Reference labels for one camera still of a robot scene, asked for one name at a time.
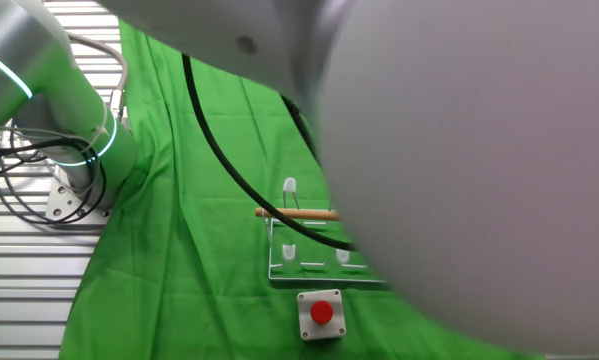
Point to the grey red-button box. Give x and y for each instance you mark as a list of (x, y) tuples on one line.
[(321, 312)]

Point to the clear acrylic drying rack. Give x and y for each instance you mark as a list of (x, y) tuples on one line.
[(299, 214)]

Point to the green cloth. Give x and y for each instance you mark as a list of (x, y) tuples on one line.
[(179, 225)]

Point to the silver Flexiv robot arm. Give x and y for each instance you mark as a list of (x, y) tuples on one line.
[(454, 175)]

